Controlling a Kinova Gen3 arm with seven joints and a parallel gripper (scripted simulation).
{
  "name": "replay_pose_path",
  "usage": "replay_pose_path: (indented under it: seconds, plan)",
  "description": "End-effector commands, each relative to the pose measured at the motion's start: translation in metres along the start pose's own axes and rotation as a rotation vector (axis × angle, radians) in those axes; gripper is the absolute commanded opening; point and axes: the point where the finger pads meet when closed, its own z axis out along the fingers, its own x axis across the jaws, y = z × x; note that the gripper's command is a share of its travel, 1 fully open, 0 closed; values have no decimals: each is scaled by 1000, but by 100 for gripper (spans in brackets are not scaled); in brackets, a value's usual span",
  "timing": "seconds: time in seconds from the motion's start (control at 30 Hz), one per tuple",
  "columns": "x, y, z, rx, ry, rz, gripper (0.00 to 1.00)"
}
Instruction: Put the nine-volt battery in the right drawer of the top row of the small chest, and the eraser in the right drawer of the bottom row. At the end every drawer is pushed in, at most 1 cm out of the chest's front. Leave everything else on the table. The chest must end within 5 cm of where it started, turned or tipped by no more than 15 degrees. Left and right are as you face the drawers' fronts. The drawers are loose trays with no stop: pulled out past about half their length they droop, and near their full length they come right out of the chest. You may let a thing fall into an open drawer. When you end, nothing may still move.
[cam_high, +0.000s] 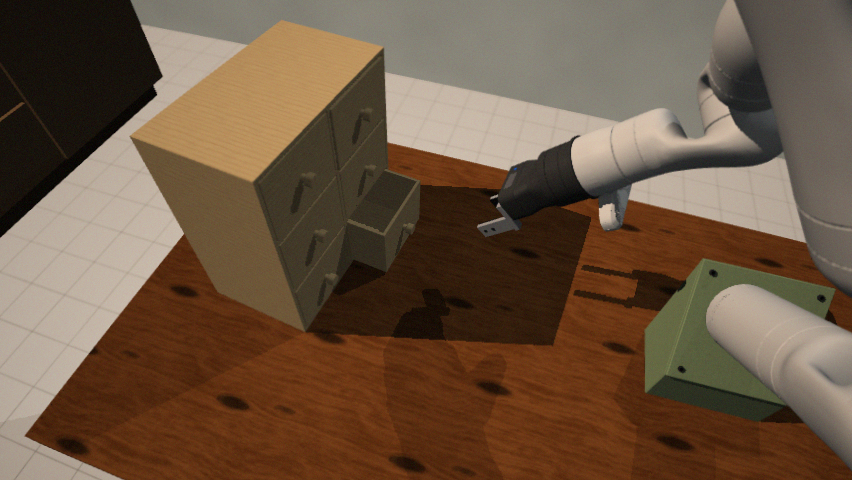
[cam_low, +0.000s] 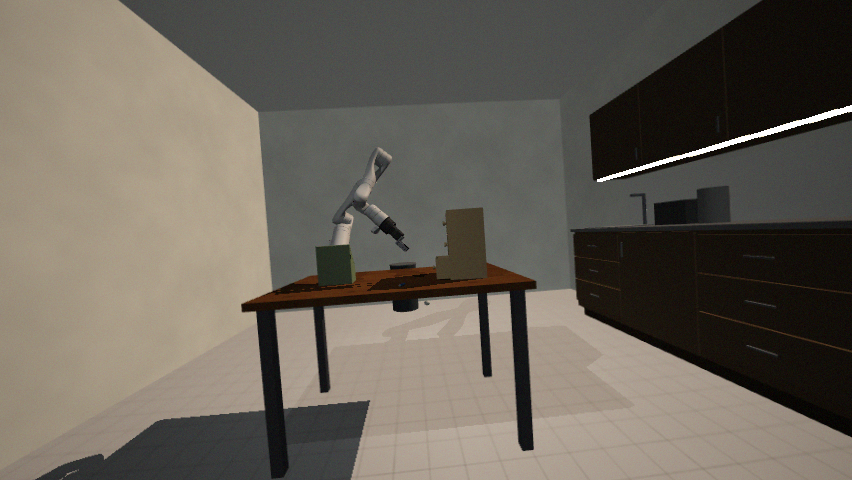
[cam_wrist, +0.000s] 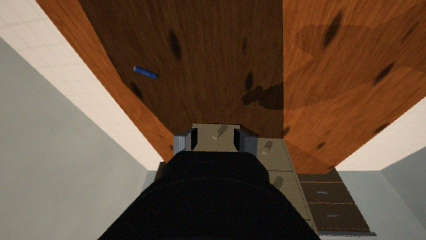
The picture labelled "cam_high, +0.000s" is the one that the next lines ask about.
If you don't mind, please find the dark olive drawer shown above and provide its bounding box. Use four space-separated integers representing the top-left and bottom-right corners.
257 112 336 241
295 226 350 326
339 120 386 218
279 176 344 289
347 169 420 272
330 57 385 168

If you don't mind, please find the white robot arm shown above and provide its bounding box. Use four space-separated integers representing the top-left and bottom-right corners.
611 0 852 471

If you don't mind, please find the tan wooden chest of drawers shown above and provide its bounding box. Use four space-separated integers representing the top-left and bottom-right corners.
130 20 389 332

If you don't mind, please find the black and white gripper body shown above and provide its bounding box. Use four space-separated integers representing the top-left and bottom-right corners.
498 124 636 232

